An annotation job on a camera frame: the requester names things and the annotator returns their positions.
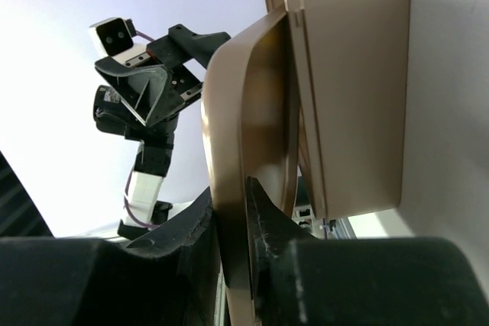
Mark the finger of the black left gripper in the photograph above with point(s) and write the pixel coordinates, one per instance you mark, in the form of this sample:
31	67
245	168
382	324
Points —
148	95
180	45

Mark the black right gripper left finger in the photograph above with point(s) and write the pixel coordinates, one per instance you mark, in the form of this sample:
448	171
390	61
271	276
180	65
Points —
166	277

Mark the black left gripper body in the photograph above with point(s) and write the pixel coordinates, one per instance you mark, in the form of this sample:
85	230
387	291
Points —
112	116

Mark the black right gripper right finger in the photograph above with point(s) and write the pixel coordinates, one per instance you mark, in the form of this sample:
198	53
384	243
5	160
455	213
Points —
299	279

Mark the gold tin lid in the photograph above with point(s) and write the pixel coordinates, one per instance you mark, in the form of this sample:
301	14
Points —
250	110

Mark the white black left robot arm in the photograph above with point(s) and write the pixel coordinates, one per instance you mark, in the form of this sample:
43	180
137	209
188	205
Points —
142	210

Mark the gold square cookie tin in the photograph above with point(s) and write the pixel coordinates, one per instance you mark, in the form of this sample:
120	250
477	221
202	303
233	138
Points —
351	59

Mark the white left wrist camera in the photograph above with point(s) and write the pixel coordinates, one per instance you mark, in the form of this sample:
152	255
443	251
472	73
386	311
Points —
111	36

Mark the aluminium front frame rails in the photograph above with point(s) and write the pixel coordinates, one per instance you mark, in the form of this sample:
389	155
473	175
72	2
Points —
335	229

